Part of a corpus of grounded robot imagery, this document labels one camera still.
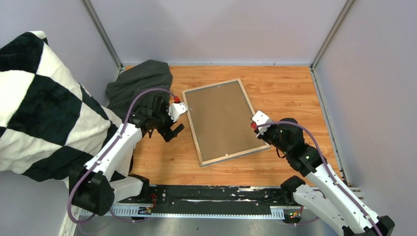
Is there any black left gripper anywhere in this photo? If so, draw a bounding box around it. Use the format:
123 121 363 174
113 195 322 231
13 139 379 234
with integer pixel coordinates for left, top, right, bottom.
152 101 184 142

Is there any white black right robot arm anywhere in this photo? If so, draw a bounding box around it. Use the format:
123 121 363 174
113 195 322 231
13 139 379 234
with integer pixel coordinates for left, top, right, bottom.
251 111 395 236

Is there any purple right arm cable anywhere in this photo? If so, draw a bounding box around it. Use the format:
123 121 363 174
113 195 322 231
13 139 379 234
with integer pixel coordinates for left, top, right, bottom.
250 120 384 236

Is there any right aluminium corner post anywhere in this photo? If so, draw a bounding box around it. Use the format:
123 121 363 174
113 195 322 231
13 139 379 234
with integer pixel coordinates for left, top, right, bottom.
310 0 356 70

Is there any left aluminium corner post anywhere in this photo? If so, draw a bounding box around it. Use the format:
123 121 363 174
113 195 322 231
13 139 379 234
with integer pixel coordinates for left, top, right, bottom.
81 0 123 73

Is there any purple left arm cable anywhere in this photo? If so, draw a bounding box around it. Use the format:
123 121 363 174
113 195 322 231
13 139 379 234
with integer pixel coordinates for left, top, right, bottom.
66 88 181 225

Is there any black white checkered blanket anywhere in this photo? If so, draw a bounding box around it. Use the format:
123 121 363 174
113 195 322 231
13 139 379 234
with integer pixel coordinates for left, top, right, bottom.
0 31 122 182

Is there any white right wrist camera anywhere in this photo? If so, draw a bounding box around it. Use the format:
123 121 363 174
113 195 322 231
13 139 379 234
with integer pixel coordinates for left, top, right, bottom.
251 111 273 135

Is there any wooden photo frame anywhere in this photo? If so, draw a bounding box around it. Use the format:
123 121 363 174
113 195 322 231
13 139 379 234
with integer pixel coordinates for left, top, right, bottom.
182 79 270 166

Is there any white slotted cable duct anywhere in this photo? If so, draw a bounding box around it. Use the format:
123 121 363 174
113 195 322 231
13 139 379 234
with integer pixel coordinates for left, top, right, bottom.
105 205 285 220

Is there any dark grey cloth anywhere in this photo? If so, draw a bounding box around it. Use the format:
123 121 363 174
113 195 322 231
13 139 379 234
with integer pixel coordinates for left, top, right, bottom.
106 59 173 118

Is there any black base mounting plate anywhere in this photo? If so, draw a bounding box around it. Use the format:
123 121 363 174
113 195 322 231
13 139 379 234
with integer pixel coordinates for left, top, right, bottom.
118 184 314 216

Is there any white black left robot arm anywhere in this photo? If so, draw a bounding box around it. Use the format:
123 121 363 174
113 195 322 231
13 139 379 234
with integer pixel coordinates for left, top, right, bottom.
67 95 188 216

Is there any aluminium corner post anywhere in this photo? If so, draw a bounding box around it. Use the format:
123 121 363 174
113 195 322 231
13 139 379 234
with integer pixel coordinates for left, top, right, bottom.
81 0 123 73
310 0 356 70

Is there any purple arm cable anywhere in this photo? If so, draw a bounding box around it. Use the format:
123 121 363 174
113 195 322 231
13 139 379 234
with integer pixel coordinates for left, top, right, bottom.
66 88 181 225
250 120 384 236

